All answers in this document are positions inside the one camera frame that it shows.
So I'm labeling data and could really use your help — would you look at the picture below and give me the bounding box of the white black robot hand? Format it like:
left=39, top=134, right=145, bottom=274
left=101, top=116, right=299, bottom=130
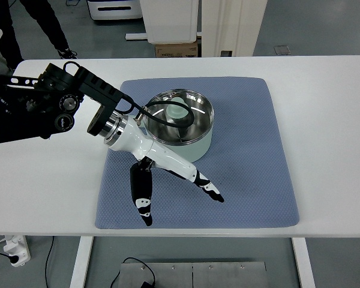
left=100, top=112, right=224, bottom=226

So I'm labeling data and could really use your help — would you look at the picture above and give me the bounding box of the green pot with handle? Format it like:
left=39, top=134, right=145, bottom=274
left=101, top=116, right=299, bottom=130
left=143, top=88, right=215, bottom=163

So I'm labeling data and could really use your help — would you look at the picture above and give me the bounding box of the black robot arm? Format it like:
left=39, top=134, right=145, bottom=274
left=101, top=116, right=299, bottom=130
left=0, top=64, right=124, bottom=143

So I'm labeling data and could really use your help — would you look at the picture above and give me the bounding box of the glass lid green knob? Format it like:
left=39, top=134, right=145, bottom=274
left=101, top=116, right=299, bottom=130
left=143, top=89, right=214, bottom=146

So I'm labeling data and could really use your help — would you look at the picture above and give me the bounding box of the cardboard box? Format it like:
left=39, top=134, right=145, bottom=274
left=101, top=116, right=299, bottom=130
left=155, top=41, right=199, bottom=58

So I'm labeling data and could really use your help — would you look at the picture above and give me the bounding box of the white cabinet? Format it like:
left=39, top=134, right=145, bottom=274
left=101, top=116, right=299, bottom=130
left=125, top=0, right=199, bottom=44

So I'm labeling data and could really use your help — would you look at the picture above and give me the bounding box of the white appliance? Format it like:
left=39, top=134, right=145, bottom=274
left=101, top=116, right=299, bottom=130
left=87, top=1, right=143, bottom=20

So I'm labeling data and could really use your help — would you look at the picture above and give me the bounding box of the blue textured mat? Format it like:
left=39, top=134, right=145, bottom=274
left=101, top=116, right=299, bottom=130
left=95, top=76, right=301, bottom=230

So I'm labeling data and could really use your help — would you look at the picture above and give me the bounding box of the white pillar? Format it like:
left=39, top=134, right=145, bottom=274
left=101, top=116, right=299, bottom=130
left=201, top=0, right=267, bottom=57

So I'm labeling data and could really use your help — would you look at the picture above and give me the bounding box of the white power strip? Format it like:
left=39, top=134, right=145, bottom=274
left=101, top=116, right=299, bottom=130
left=4, top=235, right=31, bottom=267

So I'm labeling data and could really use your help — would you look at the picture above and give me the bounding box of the person in black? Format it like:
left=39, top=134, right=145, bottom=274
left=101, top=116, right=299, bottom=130
left=0, top=0, right=79, bottom=71

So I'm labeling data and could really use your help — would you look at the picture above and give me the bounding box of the grey floor plate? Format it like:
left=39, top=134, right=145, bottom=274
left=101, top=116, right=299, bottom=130
left=274, top=45, right=292, bottom=56

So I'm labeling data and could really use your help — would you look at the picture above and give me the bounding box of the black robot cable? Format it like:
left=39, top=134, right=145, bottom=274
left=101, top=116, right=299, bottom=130
left=62, top=61, right=195, bottom=130

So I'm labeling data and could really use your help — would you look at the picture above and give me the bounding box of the black floor cable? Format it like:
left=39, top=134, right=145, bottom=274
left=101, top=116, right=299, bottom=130
left=44, top=235, right=157, bottom=288

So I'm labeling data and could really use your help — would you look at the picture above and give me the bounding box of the metal base plate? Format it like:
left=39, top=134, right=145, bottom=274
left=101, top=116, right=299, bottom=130
left=118, top=262, right=269, bottom=287

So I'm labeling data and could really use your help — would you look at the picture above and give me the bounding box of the white table frame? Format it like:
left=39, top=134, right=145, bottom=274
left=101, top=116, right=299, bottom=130
left=70, top=236, right=316, bottom=287

